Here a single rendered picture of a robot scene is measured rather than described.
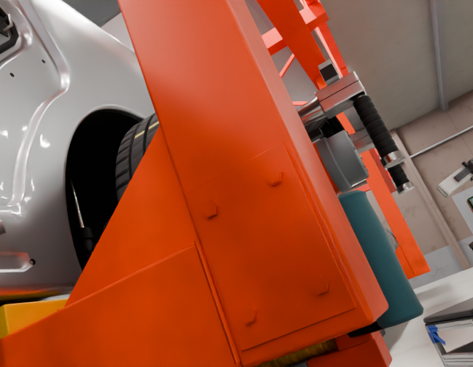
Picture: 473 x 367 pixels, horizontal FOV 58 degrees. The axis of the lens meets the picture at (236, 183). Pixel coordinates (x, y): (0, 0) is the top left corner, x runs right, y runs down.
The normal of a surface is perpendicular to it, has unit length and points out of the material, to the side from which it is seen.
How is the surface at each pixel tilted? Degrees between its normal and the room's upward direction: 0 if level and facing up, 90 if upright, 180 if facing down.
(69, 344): 90
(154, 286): 90
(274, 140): 90
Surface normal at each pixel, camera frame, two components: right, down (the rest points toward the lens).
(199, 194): -0.42, -0.17
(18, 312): 0.84, -0.44
